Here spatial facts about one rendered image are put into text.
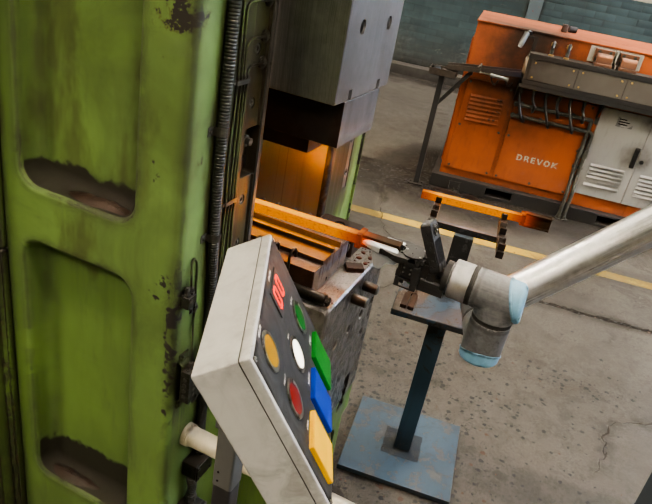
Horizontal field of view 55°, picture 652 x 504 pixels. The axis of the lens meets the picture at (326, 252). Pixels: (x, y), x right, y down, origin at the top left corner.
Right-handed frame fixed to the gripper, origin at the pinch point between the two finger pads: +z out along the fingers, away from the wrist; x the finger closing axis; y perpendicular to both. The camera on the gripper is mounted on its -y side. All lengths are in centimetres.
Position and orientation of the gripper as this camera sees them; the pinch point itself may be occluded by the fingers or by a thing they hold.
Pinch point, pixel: (370, 238)
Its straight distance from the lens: 146.0
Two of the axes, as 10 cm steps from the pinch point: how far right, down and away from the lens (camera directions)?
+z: -8.9, -3.4, 3.0
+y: -1.7, 8.7, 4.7
